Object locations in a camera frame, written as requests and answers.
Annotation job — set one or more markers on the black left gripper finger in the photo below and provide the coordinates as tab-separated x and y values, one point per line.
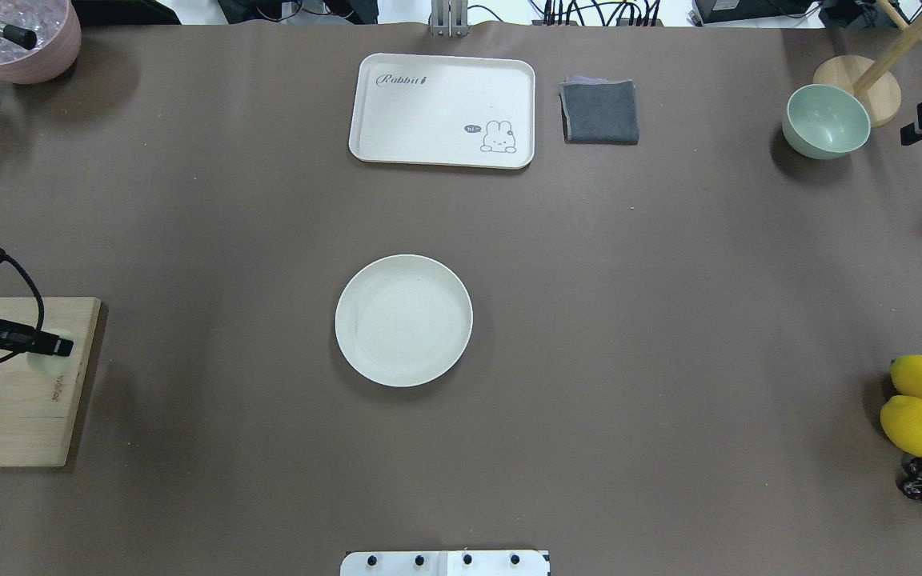
16	336

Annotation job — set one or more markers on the cream round plate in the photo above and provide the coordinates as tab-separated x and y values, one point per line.
404	320

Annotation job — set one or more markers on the cream rabbit tray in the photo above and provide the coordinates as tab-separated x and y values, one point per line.
443	110

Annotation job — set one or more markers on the bamboo cutting board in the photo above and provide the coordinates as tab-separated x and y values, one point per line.
42	399

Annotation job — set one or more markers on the pink ice bowl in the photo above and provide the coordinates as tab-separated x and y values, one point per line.
48	40

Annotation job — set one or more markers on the grey folded cloth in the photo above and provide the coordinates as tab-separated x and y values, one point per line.
597	110

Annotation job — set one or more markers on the green bowl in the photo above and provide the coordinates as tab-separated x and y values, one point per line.
824	122

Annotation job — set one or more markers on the wooden stand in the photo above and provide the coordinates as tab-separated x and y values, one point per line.
871	80

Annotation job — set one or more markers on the lower yellow lemon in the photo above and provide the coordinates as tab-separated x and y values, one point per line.
901	421

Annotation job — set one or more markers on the dark cherries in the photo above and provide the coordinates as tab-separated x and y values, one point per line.
910	483

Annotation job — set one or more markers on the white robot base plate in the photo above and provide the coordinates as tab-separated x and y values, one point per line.
446	562

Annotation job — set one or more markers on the metal camera mount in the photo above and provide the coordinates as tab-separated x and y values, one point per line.
449	19

